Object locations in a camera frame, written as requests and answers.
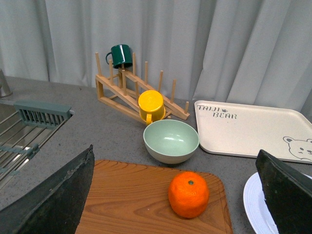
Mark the wooden cutting board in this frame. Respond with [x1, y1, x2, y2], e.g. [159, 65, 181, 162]
[76, 160, 233, 234]

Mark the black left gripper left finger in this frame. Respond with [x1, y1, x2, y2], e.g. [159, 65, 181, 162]
[0, 145, 95, 234]

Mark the white round plate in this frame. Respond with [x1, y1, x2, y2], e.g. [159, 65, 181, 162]
[243, 172, 312, 234]

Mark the wooden dish rack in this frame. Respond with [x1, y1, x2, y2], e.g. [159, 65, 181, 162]
[95, 52, 191, 124]

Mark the beige bear tray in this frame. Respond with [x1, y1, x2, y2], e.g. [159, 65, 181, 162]
[195, 100, 312, 164]

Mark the yellow mug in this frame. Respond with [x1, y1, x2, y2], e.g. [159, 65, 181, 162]
[138, 90, 166, 125]

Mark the dark green mug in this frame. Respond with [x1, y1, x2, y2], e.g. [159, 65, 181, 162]
[105, 44, 133, 69]

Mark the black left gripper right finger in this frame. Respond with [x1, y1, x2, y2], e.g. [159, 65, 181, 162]
[255, 150, 312, 234]

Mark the grey curtain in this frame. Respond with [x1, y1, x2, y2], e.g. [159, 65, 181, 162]
[0, 0, 312, 116]

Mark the green bowl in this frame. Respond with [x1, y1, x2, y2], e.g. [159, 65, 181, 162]
[143, 119, 199, 164]

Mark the green sink drying rack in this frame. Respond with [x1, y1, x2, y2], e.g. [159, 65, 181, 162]
[0, 100, 72, 188]

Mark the orange mandarin fruit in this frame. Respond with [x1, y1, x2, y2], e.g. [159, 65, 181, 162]
[168, 172, 210, 218]

